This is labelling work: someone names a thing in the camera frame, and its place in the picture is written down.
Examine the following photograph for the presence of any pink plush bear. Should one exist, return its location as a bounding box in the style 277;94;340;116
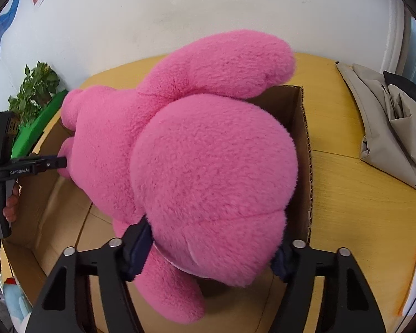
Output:
59;30;298;324

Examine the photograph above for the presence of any light blue plush toy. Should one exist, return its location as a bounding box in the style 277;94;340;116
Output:
3;278;33;324

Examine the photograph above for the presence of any person's left hand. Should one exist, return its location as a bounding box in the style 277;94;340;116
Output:
3;183;21;223

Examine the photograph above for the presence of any green table cloth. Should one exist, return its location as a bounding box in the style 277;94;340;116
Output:
12;89;68;159

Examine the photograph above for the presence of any brown cardboard box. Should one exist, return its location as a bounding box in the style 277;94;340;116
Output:
2;86;313;332

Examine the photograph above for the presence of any green potted plant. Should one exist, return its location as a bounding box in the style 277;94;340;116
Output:
8;61;60;126

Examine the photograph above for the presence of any beige cloth bag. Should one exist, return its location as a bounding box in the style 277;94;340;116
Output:
336;62;416;189

